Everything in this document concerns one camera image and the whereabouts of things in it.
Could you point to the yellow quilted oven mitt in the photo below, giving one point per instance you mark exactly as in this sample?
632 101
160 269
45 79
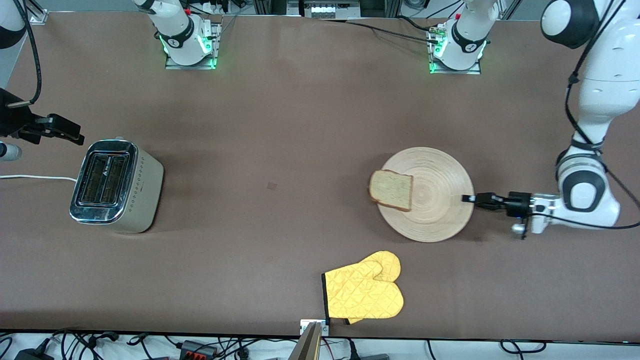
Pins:
362 295

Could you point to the brown bread slice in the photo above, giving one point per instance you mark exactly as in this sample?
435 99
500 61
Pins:
392 190

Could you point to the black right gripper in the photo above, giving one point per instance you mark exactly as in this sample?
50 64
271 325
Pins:
14 120

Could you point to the silver two-slot toaster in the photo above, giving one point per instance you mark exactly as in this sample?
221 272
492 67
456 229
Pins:
117 187

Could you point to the black plug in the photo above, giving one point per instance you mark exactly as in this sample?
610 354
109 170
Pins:
353 350

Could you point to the black orange power adapter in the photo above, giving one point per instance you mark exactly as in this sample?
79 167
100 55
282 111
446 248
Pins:
197 349

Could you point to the aluminium corner bracket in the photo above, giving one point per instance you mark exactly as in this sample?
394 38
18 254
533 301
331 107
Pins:
39 17

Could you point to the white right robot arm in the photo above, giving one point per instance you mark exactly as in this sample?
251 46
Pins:
180 35

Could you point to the grey power strip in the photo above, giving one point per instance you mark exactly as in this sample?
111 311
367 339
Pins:
327 9

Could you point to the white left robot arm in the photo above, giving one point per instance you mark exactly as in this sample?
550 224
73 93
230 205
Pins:
600 90

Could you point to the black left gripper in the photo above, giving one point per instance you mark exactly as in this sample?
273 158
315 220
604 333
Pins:
518 204

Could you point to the aluminium camera mount bar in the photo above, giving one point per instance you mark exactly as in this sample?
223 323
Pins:
307 345

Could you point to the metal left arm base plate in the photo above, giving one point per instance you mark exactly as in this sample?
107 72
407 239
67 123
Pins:
475 71

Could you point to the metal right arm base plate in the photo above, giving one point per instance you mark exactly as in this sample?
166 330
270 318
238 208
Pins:
172 64

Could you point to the black power brick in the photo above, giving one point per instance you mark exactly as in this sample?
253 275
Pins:
32 354

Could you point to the round wooden plate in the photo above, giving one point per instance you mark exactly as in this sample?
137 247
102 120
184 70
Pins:
435 200

